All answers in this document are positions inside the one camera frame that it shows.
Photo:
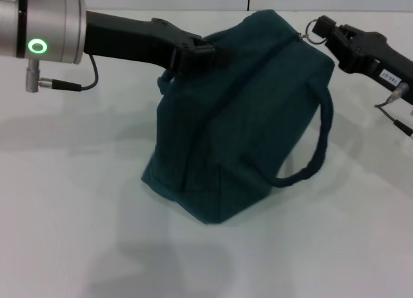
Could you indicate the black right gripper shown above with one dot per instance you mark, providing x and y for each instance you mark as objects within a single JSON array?
[{"x": 380, "y": 59}]

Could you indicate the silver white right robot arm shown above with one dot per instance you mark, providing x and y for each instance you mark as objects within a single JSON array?
[{"x": 400, "y": 91}]

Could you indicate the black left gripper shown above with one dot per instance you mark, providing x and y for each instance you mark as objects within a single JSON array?
[{"x": 135, "y": 43}]

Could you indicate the dark teal insulated lunch bag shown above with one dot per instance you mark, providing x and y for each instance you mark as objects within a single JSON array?
[{"x": 242, "y": 133}]

